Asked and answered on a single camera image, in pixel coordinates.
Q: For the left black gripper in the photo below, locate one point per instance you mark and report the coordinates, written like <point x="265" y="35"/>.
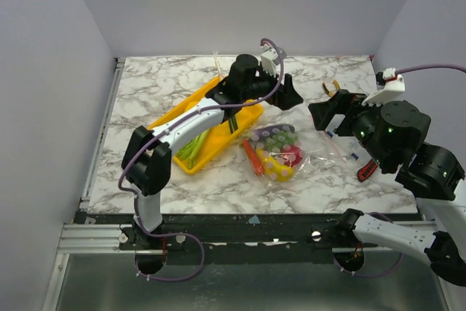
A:
<point x="286" y="96"/>

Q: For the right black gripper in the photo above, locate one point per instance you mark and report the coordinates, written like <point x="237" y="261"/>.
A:
<point x="344" y="113"/>

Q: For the purple toy eggplant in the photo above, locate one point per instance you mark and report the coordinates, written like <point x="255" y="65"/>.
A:
<point x="269" y="131"/>

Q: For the green toy grapes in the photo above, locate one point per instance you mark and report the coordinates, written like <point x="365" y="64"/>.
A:
<point x="279" y="140"/>

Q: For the clear zip top bag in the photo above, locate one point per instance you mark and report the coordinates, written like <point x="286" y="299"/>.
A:
<point x="280" y="153"/>

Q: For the red toy apple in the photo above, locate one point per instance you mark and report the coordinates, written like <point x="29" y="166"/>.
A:
<point x="292" y="155"/>

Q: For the yellow toy bananas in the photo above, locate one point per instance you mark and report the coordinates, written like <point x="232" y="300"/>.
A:
<point x="273" y="169"/>

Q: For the red toy chili pepper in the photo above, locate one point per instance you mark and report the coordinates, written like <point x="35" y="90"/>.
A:
<point x="251" y="154"/>

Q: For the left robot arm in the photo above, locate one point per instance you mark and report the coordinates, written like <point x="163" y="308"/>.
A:
<point x="146" y="165"/>

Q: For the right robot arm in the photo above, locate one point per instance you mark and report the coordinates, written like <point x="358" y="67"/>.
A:
<point x="393" y="134"/>

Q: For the red black small tool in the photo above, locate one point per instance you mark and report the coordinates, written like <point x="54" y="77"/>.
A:
<point x="366" y="171"/>

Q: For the yellow plastic bin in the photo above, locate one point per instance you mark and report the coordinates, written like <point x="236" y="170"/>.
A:
<point x="219" y="137"/>

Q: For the green toy celery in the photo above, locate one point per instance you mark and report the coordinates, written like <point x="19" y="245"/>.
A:
<point x="190" y="151"/>

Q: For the yellow handled pliers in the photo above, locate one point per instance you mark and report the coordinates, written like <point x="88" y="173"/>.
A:
<point x="331" y="89"/>

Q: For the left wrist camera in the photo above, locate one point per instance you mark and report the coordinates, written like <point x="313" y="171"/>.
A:
<point x="270" y="58"/>

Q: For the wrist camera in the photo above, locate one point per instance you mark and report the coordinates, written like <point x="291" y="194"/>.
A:
<point x="393" y="85"/>
<point x="270" y="58"/>

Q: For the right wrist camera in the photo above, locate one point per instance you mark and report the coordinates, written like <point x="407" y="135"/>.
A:
<point x="393" y="85"/>

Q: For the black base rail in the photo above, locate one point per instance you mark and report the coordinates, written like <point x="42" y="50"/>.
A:
<point x="185" y="239"/>

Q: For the aluminium frame rail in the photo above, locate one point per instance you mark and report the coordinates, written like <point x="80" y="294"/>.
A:
<point x="60" y="265"/>

